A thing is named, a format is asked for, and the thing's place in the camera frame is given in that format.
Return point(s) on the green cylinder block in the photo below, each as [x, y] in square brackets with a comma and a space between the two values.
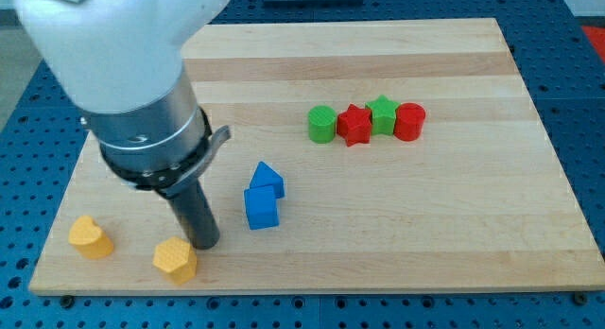
[322, 121]

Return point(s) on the blue triangle block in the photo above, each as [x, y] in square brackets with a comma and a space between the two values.
[264, 175]

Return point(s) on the yellow hexagon block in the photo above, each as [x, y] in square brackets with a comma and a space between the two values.
[176, 259]

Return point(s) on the yellow heart block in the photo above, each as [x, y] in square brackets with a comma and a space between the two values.
[89, 239]

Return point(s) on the blue cube block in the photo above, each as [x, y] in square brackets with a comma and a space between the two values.
[261, 207]

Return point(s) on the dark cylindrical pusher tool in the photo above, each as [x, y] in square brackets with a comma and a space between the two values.
[195, 216]

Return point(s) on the green star block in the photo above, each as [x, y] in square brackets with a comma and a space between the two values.
[383, 111]

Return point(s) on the red star block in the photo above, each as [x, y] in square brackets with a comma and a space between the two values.
[355, 125]

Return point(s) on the red cylinder block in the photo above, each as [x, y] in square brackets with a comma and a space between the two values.
[409, 121]

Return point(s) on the wooden board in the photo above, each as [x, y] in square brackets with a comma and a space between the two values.
[478, 203]

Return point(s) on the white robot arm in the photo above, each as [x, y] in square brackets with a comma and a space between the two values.
[120, 63]

